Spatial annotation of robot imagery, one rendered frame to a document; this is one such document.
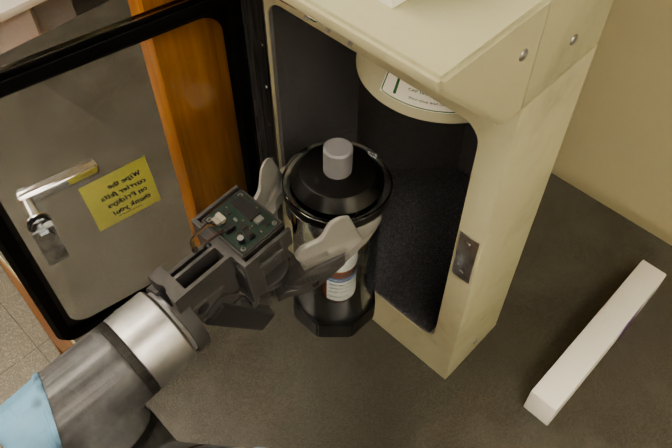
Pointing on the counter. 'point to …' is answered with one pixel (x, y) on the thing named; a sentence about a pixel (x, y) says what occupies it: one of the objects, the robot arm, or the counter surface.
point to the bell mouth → (402, 95)
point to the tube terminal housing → (506, 135)
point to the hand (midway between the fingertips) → (336, 195)
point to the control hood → (415, 20)
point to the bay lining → (350, 105)
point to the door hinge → (259, 69)
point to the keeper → (465, 257)
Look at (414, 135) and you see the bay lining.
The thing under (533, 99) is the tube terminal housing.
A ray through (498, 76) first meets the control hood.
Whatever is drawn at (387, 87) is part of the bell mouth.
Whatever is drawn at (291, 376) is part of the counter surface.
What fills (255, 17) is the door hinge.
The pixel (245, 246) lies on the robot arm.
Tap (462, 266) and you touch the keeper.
